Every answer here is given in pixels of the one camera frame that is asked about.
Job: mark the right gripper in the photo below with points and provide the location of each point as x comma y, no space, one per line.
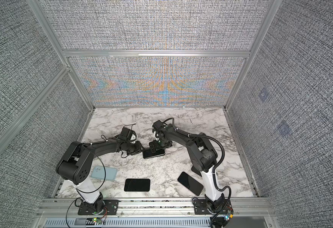
154,142

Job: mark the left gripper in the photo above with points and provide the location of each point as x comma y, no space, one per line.
139,148

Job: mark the black phone case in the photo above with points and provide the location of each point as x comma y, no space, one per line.
153,154
194,170

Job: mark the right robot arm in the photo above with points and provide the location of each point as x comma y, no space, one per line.
202,155

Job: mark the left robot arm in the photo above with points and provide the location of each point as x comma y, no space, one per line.
75,166

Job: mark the light blue phone case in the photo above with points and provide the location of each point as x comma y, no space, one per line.
104,173

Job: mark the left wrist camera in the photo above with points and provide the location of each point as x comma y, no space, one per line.
128,134

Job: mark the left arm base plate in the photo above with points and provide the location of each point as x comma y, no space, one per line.
110,207

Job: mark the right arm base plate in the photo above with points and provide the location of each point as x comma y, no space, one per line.
201,208

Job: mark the aluminium front rail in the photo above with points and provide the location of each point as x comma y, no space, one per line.
155,213

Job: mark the aluminium frame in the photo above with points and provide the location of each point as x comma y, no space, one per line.
82,70

